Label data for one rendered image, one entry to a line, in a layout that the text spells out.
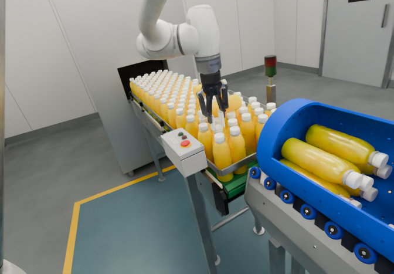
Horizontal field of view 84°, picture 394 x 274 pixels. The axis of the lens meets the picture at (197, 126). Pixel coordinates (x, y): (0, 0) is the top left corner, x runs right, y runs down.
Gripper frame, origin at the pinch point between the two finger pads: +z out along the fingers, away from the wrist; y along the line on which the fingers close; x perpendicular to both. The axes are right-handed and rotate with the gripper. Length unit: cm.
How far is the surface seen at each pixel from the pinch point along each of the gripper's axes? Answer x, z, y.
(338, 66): 175, 88, 363
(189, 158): -7.8, 5.4, -17.6
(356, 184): -49.3, 2.4, 6.7
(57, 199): 175, 113, -115
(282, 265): -28, 65, 7
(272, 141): -29.6, -3.6, 0.4
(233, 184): -11.9, 23.1, -3.5
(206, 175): 0.0, 23.1, -9.4
